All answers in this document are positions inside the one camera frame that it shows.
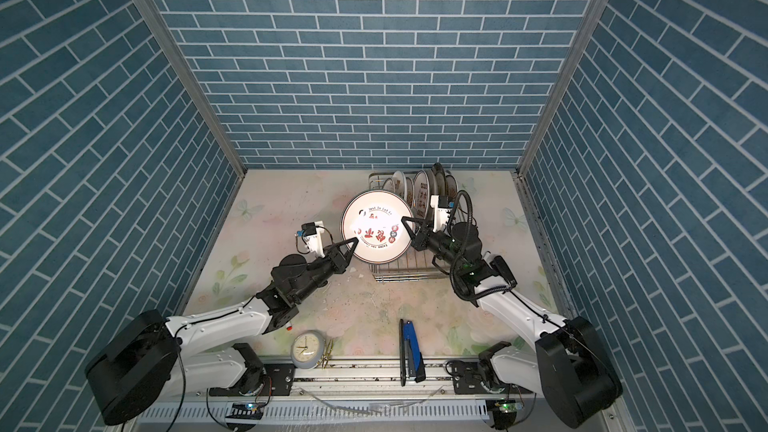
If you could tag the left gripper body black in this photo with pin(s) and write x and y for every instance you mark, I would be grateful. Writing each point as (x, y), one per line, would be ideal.
(332, 264)

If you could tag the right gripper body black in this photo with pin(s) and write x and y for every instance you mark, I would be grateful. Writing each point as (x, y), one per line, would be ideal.
(432, 241)

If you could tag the red green text plate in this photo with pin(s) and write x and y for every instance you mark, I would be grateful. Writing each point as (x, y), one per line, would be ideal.
(422, 193)
(374, 217)

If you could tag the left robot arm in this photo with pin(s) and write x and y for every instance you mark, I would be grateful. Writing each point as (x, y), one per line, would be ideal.
(156, 357)

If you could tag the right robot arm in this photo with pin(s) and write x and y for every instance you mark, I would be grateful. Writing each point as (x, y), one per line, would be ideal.
(571, 369)

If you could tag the grey plate in rack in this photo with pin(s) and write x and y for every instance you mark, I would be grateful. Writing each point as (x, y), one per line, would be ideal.
(438, 173)

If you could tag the brown patterned plate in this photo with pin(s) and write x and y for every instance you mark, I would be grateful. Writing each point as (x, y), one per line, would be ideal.
(451, 186)

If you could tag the watermelon pattern plate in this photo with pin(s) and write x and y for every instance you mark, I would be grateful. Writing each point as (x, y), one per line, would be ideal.
(397, 184)

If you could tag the black plate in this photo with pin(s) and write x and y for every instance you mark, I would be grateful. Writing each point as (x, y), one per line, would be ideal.
(446, 184)

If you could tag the small grey clock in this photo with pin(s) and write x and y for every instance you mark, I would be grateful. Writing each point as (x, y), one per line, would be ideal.
(308, 349)

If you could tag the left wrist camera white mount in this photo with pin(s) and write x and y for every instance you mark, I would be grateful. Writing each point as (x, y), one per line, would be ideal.
(309, 239)

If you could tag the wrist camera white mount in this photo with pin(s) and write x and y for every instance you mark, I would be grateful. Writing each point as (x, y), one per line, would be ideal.
(442, 207)
(309, 239)

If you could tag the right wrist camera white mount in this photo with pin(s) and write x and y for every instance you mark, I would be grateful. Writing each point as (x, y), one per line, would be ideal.
(442, 207)

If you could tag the aluminium front rail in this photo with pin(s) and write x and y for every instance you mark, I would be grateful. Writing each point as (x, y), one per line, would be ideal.
(365, 379)

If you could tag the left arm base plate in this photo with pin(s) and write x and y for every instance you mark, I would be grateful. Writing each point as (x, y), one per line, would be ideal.
(271, 380)

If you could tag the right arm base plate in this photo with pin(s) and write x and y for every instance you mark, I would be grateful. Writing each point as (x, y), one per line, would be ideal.
(474, 378)

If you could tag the white perforated cable duct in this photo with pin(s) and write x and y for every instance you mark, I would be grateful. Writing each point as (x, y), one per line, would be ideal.
(313, 411)

